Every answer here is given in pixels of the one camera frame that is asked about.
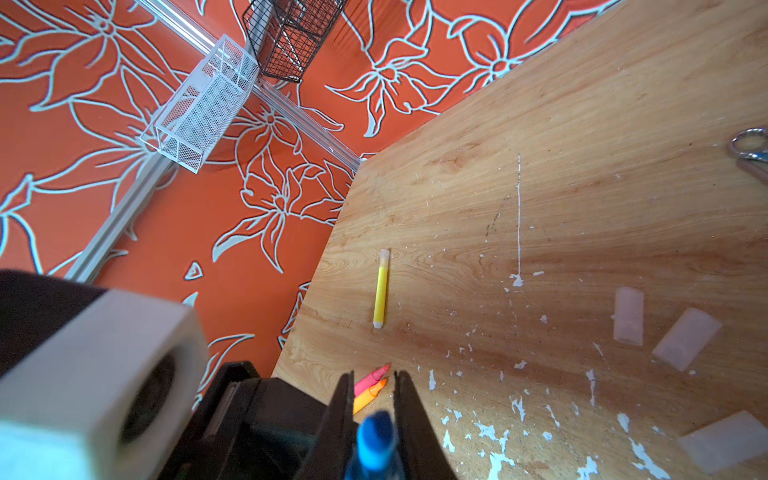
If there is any yellow highlighter pen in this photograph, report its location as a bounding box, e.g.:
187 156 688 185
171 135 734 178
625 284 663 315
372 249 391 329

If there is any clear pen cap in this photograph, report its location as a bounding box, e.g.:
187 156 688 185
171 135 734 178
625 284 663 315
677 411 767 474
653 307 722 371
612 287 644 346

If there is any pink highlighter pen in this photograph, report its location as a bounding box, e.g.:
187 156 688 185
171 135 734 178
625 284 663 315
354 363 391 396

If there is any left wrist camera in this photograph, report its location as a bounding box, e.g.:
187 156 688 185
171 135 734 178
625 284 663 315
1 270 208 479

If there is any white wire mesh basket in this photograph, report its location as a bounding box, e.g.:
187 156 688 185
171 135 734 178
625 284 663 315
140 35 258 173

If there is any orange highlighter pen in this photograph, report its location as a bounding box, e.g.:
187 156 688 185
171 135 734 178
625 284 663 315
353 377 388 415

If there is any blue marker pen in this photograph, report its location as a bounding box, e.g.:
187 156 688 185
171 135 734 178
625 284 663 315
344 410 405 480

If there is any black wire mesh basket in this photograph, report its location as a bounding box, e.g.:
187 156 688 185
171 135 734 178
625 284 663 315
241 0 347 83

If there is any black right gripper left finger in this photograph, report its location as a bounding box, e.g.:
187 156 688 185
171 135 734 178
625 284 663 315
294 372 357 479

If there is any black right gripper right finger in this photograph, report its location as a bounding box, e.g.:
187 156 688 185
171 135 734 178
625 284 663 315
393 370 457 480

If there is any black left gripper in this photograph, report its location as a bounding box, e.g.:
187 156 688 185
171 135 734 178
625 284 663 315
158 361 326 479

